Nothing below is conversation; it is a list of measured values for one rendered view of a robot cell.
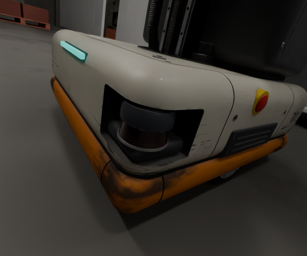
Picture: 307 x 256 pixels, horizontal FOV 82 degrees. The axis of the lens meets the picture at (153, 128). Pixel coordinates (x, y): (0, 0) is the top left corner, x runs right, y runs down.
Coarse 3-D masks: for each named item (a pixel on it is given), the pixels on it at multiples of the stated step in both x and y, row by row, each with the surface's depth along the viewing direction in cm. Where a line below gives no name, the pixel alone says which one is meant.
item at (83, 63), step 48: (96, 48) 33; (144, 48) 50; (96, 96) 30; (144, 96) 21; (192, 96) 23; (240, 96) 30; (288, 96) 45; (96, 144) 33; (144, 144) 23; (192, 144) 28; (240, 144) 38; (144, 192) 26
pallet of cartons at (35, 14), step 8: (0, 0) 419; (8, 0) 427; (0, 8) 425; (8, 8) 433; (16, 8) 442; (24, 8) 450; (32, 8) 461; (40, 8) 471; (16, 16) 449; (24, 16) 457; (32, 16) 468; (40, 16) 479; (48, 16) 491; (24, 24) 464; (32, 24) 531; (40, 24) 543; (48, 24) 497
